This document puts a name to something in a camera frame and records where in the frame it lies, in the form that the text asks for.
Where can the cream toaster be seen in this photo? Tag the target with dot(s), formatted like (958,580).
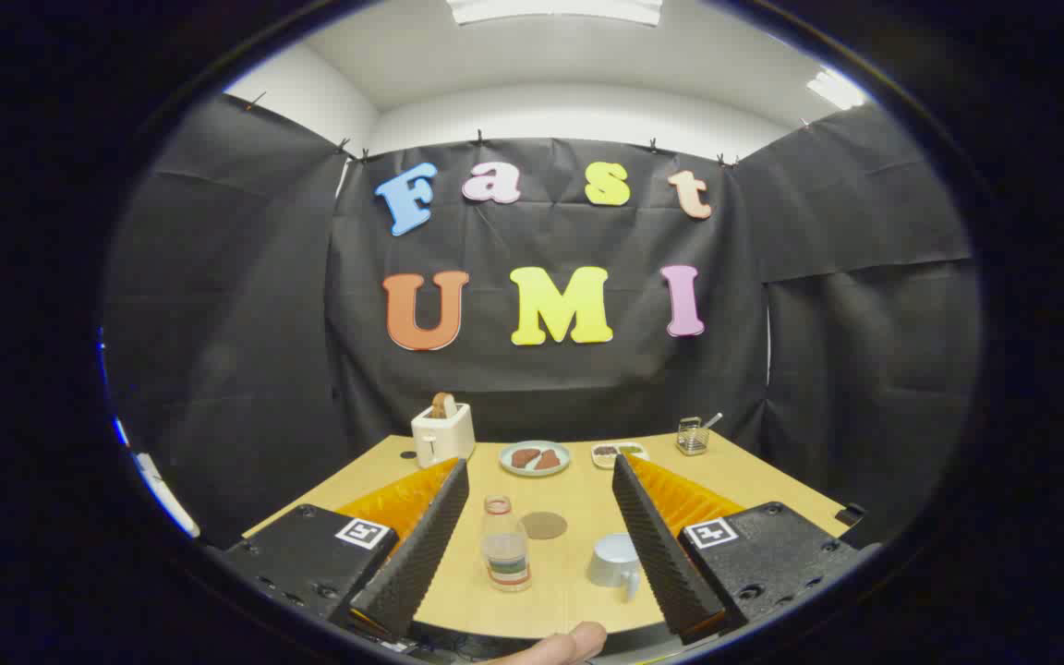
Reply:
(444,439)

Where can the black table clamp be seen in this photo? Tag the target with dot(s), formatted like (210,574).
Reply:
(851,514)

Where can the wooden table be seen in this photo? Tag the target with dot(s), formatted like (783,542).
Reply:
(578,494)

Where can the pale green plate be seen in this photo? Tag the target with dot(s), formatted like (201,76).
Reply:
(508,465)

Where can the round brown coaster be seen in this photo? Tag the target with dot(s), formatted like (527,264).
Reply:
(544,525)

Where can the small white snack dish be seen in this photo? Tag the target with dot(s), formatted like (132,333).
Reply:
(620,455)

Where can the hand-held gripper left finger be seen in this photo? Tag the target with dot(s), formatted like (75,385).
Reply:
(421,554)

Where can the brown food piece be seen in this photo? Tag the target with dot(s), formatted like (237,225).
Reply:
(524,457)
(548,460)

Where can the pale blue cup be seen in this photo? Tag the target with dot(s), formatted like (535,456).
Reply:
(610,559)

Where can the bread slice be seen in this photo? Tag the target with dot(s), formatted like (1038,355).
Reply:
(443,405)

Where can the clear plastic juice bottle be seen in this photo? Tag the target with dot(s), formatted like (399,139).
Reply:
(506,554)

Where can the long ceiling light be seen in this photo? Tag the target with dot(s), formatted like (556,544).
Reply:
(555,10)

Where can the small ceiling light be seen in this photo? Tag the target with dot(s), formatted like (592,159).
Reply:
(835,90)

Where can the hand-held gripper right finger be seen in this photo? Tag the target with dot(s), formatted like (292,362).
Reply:
(657,545)

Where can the small glass container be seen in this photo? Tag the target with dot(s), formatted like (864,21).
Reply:
(692,439)

